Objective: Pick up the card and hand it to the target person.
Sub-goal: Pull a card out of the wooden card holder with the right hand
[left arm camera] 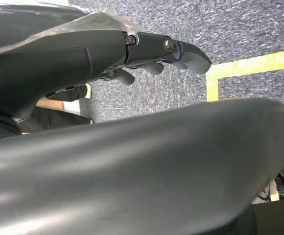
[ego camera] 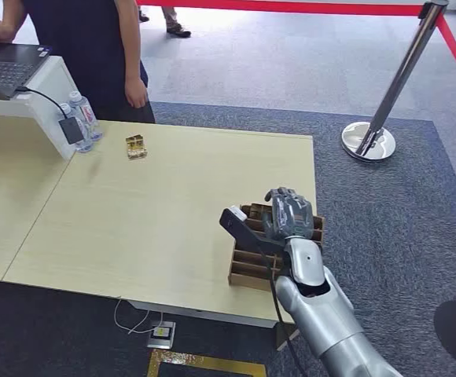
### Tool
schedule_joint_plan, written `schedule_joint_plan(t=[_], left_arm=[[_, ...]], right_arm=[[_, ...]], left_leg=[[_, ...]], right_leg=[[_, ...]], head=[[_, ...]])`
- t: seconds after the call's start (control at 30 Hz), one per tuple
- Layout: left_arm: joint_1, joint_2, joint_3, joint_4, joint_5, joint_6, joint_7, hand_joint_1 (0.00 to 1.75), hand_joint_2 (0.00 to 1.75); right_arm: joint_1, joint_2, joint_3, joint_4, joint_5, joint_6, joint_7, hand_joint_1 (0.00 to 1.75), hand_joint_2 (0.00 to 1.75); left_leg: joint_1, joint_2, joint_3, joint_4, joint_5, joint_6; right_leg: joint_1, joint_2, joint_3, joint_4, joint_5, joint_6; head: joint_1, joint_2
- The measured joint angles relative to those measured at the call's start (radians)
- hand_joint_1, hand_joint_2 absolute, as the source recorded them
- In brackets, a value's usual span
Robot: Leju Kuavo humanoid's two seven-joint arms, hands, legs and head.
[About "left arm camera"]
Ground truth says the yellow floor tape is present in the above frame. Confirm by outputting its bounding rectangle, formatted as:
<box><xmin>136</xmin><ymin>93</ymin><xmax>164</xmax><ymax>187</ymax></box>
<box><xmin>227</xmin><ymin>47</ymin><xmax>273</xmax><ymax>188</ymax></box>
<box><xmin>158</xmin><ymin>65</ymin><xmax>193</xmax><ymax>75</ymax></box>
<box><xmin>206</xmin><ymin>48</ymin><xmax>284</xmax><ymax>102</ymax></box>

